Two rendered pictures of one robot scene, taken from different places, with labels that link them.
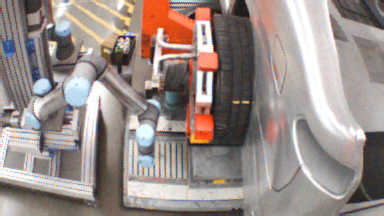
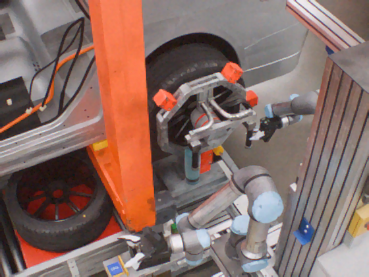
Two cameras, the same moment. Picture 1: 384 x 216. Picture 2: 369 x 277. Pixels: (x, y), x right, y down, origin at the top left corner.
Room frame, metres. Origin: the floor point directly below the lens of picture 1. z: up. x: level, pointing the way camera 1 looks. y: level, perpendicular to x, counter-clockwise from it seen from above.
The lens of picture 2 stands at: (2.32, 1.95, 3.01)
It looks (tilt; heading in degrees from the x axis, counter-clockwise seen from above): 47 degrees down; 248
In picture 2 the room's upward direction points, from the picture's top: straight up
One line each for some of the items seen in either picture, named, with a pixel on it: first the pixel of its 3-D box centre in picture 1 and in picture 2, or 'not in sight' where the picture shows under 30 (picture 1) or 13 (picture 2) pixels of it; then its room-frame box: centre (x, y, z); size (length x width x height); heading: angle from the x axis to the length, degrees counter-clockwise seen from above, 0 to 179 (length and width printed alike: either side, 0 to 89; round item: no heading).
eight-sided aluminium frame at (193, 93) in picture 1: (199, 74); (202, 117); (1.43, -0.02, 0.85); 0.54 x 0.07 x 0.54; 6
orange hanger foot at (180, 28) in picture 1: (208, 33); (111, 158); (1.98, -0.05, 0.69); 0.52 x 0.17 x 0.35; 96
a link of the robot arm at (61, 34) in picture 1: (62, 32); (244, 231); (1.60, 0.84, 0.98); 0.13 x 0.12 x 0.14; 82
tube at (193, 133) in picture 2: (176, 34); (198, 113); (1.52, 0.11, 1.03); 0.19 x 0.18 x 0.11; 96
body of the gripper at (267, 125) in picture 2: not in sight; (270, 124); (1.10, 0.18, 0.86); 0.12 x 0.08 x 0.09; 5
